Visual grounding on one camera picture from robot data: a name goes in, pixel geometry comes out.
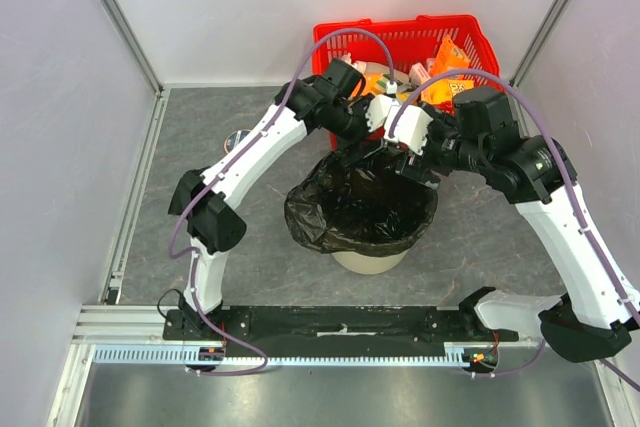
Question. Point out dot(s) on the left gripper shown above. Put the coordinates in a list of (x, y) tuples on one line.
[(354, 143)]

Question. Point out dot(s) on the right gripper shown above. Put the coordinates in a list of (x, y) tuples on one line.
[(417, 167)]

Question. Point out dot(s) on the black trash bag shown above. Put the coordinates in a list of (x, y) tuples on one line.
[(366, 207)]

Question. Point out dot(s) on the beige trash bin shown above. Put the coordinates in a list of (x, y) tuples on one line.
[(368, 265)]

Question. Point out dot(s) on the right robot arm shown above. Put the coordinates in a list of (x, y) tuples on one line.
[(593, 319)]

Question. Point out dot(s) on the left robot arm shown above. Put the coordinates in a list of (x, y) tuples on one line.
[(205, 200)]

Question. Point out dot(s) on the orange snack pack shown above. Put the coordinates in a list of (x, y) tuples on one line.
[(375, 84)]

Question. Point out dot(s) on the pink capped bottle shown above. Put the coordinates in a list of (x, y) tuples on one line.
[(373, 68)]

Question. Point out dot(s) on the yellow snack box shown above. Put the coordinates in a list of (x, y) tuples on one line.
[(441, 93)]

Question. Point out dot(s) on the pink small packet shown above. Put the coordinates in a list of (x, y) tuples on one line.
[(418, 74)]

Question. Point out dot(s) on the red plastic basket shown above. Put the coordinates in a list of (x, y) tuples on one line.
[(409, 42)]

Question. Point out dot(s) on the orange carton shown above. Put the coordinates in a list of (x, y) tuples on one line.
[(449, 57)]

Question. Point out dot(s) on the masking tape roll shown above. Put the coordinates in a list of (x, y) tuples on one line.
[(234, 139)]

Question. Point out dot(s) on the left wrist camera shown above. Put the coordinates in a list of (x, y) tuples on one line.
[(380, 107)]

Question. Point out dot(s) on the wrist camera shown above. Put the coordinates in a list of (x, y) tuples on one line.
[(380, 107), (409, 128)]

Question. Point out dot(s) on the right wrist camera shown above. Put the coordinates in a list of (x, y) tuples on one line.
[(409, 128)]

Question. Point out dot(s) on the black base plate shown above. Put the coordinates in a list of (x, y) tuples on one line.
[(353, 331)]

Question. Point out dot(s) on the slotted cable duct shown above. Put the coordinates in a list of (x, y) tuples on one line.
[(196, 356)]

